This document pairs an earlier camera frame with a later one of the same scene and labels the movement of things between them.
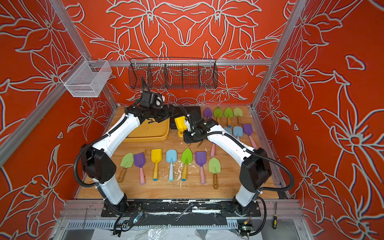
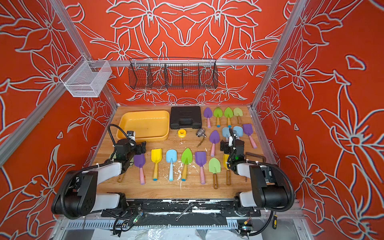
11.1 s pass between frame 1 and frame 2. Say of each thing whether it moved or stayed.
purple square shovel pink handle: stayed
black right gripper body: moved
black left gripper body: moved
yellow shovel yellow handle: stayed
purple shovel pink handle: stayed
